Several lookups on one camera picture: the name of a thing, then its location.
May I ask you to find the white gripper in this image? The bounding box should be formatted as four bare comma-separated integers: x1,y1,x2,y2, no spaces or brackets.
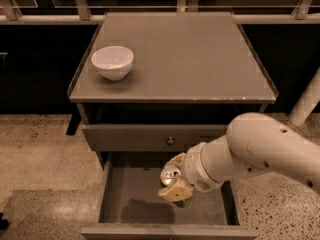
158,142,222,202

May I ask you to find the green soda can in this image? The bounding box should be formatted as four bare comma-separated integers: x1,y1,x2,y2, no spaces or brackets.
160,164,195,209

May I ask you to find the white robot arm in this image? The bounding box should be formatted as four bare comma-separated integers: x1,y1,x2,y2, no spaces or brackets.
158,113,320,203

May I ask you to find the brass drawer knob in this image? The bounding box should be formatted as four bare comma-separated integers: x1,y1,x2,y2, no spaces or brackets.
167,136,175,146

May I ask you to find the open middle drawer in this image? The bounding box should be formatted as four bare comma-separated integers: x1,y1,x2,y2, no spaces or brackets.
81,152,257,240

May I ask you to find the grey drawer cabinet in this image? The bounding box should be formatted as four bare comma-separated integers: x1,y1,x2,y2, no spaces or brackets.
66,11,279,240

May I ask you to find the white ceramic bowl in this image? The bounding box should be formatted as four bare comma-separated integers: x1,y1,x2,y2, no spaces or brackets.
91,46,134,81

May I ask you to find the metal window railing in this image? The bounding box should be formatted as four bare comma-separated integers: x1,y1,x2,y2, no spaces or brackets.
0,0,320,24

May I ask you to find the white cylindrical post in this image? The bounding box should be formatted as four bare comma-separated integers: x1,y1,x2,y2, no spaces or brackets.
289,68,320,126

